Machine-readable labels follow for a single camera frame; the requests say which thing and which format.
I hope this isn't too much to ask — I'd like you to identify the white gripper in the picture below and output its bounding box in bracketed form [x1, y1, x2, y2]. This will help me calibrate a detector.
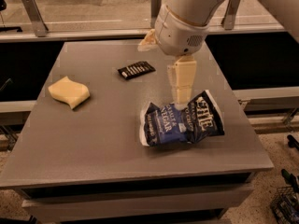
[137, 5, 208, 110]

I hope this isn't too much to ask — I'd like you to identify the black rxbar chocolate bar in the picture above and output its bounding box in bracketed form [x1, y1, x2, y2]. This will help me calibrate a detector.
[118, 61, 155, 80]

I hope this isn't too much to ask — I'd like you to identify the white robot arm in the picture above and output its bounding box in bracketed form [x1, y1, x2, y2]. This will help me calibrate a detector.
[138, 0, 225, 109]

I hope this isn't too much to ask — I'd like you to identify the blue kettle chip bag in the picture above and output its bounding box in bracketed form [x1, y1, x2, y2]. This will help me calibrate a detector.
[139, 90, 224, 147]

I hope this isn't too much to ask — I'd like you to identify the yellow sponge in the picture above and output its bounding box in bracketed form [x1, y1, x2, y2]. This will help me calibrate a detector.
[48, 77, 90, 109]

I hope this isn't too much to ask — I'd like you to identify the glass barrier panel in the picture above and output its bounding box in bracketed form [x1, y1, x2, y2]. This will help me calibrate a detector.
[0, 0, 282, 32]

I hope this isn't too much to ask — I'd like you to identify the middle metal rail bracket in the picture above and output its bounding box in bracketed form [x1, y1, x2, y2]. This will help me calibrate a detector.
[150, 0, 162, 27]

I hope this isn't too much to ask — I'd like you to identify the metal rail bracket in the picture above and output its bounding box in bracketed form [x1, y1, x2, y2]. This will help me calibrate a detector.
[150, 0, 162, 27]
[221, 0, 241, 30]
[21, 0, 48, 37]

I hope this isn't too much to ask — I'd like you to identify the right metal rail bracket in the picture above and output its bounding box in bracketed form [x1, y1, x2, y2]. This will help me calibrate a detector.
[221, 0, 241, 30]

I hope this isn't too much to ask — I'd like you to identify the left metal rail bracket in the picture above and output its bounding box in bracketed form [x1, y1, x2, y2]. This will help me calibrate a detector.
[21, 0, 48, 37]

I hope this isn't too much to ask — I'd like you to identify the black wire basket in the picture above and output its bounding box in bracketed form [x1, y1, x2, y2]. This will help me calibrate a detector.
[270, 187, 299, 224]

